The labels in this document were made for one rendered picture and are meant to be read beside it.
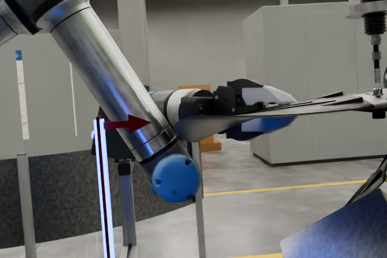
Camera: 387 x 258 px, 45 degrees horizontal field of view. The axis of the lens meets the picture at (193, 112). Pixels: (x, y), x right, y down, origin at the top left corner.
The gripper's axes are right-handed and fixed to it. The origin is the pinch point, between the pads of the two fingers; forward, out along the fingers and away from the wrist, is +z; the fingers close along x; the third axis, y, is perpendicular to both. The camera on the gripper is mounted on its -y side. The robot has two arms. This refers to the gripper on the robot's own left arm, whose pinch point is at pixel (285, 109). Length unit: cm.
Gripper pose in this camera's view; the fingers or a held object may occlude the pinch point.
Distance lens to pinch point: 66.5
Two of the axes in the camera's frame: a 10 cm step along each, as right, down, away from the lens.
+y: 7.5, 0.2, 6.6
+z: 6.6, 0.0, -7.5
